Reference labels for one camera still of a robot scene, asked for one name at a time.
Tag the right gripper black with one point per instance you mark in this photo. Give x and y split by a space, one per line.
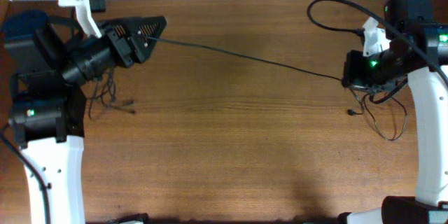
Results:
351 77

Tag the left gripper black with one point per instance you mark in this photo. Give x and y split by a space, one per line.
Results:
132 27

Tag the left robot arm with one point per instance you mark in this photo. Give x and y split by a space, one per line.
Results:
55 58

